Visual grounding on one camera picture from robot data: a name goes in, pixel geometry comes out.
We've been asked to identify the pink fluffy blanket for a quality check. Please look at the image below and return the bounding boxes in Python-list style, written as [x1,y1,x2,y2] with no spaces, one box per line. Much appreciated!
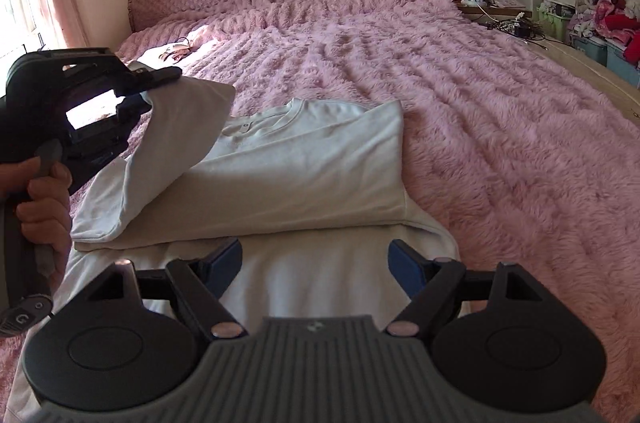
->
[0,0,640,423]

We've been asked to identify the wooden bed frame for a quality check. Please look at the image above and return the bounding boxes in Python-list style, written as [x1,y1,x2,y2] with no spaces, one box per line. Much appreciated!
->
[524,37,640,130]

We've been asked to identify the brown hair accessory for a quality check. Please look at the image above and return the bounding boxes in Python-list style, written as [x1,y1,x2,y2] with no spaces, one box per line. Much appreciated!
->
[158,37,199,60]

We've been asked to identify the teal storage bin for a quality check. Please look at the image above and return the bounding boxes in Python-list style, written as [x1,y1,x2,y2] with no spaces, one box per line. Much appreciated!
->
[604,40,640,75]
[570,32,609,55]

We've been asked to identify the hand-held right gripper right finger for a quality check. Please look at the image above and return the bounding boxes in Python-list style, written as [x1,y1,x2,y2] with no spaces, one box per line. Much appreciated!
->
[384,238,549,340]

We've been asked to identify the person's left hand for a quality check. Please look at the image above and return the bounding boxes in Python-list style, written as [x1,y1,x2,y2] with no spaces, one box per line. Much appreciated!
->
[0,155,74,277]

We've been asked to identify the tangle of black cables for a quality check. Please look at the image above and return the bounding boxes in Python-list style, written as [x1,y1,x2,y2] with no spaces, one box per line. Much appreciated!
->
[479,14,545,42]

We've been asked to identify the green storage bin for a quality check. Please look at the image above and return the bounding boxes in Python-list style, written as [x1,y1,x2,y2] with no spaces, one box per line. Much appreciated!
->
[536,0,574,42]

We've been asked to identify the bedside table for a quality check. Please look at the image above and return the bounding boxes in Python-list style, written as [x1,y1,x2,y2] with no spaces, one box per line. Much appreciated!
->
[457,0,534,22]

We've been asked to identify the plain white shirt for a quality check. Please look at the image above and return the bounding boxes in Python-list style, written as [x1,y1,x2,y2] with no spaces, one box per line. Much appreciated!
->
[7,62,474,423]

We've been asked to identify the red garment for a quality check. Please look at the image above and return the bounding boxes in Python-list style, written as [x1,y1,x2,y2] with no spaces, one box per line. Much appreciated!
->
[601,12,640,65]

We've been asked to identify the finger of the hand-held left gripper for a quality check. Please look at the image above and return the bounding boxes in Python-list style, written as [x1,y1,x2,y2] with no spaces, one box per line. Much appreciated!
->
[124,64,183,97]
[116,95,153,130]

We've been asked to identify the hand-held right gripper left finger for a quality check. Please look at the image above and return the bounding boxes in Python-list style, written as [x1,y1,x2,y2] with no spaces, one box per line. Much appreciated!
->
[89,237,249,340]

